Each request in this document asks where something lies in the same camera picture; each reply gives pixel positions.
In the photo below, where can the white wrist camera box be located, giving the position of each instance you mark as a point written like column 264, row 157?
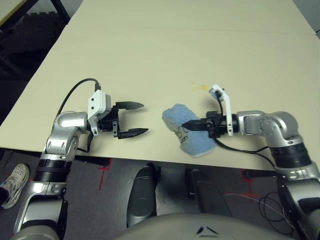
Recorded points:
column 97, row 102
column 215, row 88

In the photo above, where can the dark foam puzzle mat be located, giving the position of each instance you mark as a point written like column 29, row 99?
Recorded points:
column 25, row 45

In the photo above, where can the blue terry rag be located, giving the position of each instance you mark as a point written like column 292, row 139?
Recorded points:
column 180, row 115

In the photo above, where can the side table with black legs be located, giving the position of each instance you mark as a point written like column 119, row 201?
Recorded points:
column 61, row 12

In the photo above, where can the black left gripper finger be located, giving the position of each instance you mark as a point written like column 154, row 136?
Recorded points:
column 130, row 105
column 132, row 133

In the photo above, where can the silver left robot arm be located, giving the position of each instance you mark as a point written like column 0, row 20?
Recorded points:
column 62, row 140

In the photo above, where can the dark grey left robot leg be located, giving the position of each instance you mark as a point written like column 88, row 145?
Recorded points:
column 142, row 195

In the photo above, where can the dark grey right robot leg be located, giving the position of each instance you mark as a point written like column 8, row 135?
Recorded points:
column 207, row 195

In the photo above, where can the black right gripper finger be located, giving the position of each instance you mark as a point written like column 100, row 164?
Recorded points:
column 198, row 122
column 198, row 127

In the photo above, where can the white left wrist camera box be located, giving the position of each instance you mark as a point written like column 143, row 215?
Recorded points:
column 97, row 102

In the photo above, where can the white mesh sneaker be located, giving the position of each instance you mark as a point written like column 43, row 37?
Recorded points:
column 16, row 182

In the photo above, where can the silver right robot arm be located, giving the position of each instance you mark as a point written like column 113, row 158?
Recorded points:
column 252, row 122

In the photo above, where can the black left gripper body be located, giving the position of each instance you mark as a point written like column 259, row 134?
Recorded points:
column 110, row 122

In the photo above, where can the grey robot torso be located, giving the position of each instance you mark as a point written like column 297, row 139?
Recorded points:
column 175, row 226

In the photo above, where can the red floor tape cross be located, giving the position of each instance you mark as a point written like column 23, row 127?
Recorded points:
column 101, row 180
column 250, row 190

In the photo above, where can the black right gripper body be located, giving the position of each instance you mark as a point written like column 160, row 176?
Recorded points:
column 217, row 125

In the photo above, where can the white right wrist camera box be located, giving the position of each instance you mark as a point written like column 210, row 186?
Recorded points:
column 215, row 88

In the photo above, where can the dark grey robot leg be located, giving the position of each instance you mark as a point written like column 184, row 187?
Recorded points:
column 142, row 195
column 207, row 195

